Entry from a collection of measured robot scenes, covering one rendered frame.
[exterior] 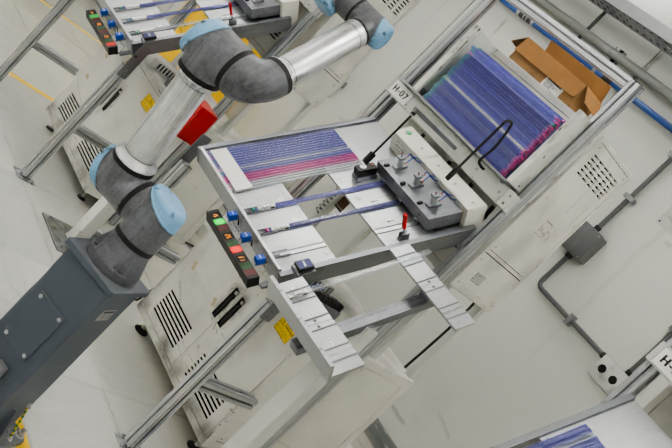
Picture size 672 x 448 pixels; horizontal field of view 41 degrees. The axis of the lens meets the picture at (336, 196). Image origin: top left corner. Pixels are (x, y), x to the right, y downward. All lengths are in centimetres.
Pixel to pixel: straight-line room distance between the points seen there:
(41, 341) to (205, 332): 106
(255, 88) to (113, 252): 53
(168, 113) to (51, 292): 52
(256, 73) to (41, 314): 79
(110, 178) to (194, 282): 120
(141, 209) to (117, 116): 200
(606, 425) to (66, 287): 143
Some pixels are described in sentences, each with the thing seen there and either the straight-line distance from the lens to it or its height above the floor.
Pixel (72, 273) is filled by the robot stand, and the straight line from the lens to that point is 226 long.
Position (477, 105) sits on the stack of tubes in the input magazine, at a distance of 316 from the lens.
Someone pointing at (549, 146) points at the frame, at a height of 156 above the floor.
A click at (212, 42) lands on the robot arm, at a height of 114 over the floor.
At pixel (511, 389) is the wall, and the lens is 441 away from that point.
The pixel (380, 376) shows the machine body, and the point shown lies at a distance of 331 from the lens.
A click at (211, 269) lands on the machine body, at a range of 334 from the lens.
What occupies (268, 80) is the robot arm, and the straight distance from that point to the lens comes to 204.
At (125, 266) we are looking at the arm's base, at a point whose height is 59.
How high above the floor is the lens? 136
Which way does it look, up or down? 8 degrees down
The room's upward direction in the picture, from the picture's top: 45 degrees clockwise
